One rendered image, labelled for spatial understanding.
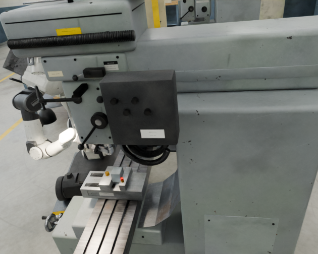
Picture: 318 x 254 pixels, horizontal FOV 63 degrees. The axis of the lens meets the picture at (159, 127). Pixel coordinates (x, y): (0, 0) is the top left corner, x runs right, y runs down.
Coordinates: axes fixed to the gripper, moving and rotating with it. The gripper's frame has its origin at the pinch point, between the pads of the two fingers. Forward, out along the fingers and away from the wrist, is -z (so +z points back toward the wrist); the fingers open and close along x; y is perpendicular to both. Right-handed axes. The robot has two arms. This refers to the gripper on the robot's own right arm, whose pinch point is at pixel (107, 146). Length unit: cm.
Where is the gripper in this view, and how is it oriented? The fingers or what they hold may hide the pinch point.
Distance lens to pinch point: 132.5
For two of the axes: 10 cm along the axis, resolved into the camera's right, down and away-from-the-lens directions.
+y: 1.0, 8.4, 5.3
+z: -8.3, -2.3, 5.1
